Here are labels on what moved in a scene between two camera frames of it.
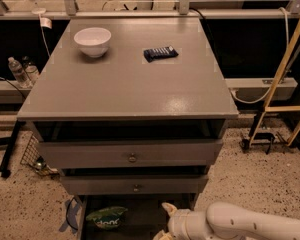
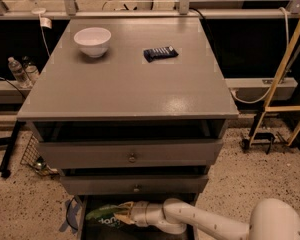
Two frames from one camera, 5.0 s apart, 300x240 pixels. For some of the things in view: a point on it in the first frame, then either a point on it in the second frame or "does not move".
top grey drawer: x=130 y=154 does not move
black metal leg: x=9 y=149 does not move
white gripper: x=177 y=223 to x=140 y=213
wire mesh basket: x=32 y=158 does not move
